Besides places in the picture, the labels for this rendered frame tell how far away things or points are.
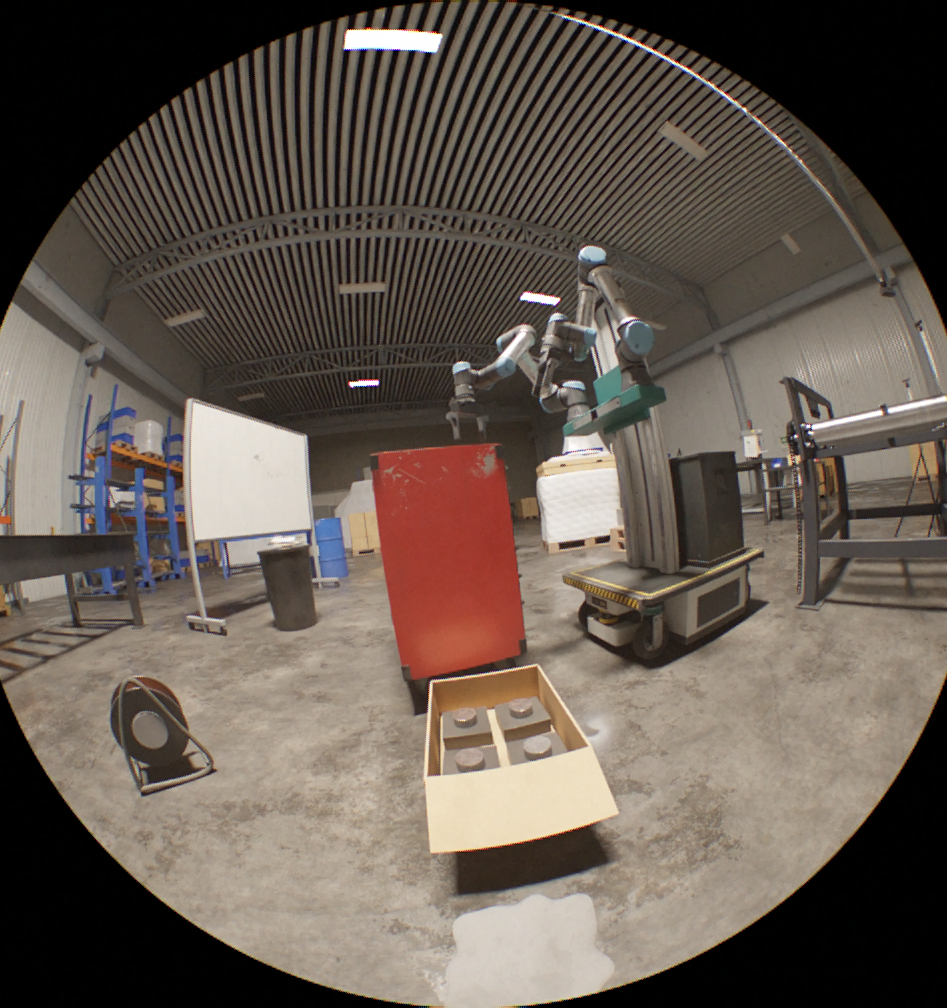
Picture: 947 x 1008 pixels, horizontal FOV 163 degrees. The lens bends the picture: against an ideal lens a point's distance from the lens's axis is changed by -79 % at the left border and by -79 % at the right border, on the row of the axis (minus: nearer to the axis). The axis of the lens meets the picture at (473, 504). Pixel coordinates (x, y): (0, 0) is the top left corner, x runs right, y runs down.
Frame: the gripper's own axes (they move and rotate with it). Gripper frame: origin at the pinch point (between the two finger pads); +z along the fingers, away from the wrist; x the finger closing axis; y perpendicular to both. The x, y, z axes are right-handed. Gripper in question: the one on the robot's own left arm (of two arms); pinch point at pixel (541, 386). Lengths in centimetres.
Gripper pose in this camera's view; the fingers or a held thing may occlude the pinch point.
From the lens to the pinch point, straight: 125.3
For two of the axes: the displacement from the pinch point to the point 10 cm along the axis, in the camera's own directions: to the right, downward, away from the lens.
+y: -9.5, -2.8, -1.1
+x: 0.9, 1.0, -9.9
